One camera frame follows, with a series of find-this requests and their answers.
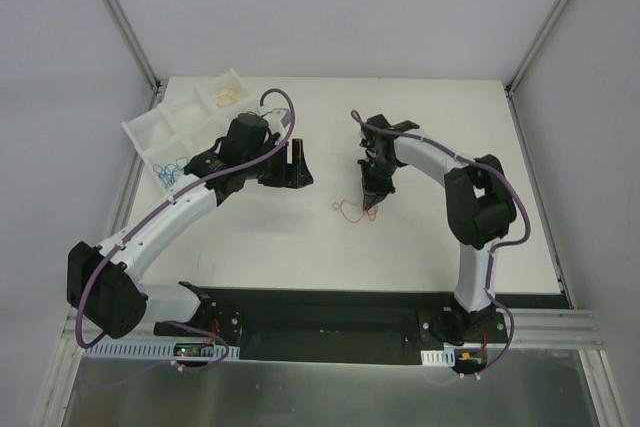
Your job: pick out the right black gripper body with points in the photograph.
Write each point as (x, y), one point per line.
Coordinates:
(376, 177)

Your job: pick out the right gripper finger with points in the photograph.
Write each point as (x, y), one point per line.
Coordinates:
(369, 196)
(379, 194)

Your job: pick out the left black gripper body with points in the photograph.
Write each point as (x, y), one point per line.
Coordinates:
(288, 163)

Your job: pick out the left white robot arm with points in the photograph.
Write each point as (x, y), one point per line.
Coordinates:
(104, 282)

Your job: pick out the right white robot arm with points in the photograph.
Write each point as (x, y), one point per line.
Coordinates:
(479, 205)

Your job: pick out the white foam compartment tray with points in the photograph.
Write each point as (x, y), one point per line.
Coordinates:
(194, 112)

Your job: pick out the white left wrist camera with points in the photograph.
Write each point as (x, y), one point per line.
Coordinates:
(277, 118)

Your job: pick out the left aluminium frame post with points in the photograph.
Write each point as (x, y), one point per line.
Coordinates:
(133, 44)

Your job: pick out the aluminium frame post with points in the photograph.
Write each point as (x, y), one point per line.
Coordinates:
(542, 35)
(133, 44)

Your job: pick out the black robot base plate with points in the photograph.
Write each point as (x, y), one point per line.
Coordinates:
(335, 326)

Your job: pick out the right white cable duct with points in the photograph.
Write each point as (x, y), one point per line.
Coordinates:
(438, 358)

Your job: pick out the white cable duct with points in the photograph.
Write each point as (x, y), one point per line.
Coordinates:
(161, 350)
(438, 358)

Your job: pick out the aluminium front rail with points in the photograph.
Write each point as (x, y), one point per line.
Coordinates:
(556, 329)

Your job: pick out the left white cable duct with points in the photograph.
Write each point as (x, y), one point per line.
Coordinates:
(161, 350)

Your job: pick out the right aluminium frame post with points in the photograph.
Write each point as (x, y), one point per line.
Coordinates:
(542, 35)

